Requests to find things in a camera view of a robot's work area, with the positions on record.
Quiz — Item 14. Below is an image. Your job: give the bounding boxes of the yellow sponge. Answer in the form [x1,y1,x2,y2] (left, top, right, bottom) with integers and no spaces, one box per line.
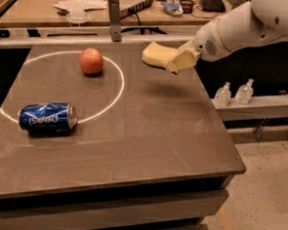
[142,41,177,68]

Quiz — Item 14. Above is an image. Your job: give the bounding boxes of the black cable on desk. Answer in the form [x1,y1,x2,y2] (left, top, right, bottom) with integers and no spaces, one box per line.
[120,7,169,37]

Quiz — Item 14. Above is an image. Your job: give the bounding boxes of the grey power strip box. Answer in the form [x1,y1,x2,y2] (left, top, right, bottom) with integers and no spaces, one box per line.
[119,0,154,19]

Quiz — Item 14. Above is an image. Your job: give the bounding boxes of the clear sanitizer bottle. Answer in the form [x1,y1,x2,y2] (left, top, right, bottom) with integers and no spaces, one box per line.
[235,79,254,104]
[213,82,231,107]

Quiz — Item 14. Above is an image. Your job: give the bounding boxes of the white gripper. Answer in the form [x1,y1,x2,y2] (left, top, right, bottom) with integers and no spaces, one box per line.
[164,23,230,73]

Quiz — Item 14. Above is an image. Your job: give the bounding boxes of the upper grey drawer front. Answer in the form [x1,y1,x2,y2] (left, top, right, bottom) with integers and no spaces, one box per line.
[0,189,228,230]

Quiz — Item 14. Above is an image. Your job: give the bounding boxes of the clear plastic lid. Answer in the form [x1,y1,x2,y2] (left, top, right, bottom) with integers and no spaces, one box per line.
[66,9,89,24]

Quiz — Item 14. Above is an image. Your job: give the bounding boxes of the grey metal shelf rail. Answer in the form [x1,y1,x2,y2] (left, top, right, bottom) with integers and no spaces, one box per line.
[215,95,288,121]

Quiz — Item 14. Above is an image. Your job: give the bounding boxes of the right clear sanitizer bottle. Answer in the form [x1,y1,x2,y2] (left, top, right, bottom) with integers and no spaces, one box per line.
[235,79,254,104]

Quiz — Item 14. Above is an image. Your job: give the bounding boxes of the red apple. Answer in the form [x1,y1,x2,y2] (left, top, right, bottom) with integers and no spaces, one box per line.
[79,47,103,75]

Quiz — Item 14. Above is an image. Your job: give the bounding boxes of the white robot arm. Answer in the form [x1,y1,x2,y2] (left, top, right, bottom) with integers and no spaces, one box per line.
[164,0,288,73]

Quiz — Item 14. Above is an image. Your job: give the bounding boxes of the black keyboard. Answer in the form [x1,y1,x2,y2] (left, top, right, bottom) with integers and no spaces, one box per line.
[200,0,226,13]

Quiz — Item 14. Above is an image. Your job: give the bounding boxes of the left grey metal post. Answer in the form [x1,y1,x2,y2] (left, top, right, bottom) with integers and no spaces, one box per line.
[107,0,122,42]

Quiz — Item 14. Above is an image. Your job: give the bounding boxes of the left clear sanitizer bottle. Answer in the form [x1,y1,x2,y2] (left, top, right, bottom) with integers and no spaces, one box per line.
[213,82,231,107]

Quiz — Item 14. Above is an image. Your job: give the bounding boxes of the wooden background desk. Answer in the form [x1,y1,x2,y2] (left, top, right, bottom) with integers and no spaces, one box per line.
[0,0,253,43]

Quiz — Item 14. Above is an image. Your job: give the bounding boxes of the blue white face mask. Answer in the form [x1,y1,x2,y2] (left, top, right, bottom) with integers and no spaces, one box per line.
[161,2,184,16]

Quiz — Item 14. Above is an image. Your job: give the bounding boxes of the crushed blue pepsi can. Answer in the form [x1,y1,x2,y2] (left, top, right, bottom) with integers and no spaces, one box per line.
[18,102,77,134]

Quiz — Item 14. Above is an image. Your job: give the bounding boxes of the white papers on desk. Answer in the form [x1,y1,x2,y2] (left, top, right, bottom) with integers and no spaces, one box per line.
[54,0,107,11]

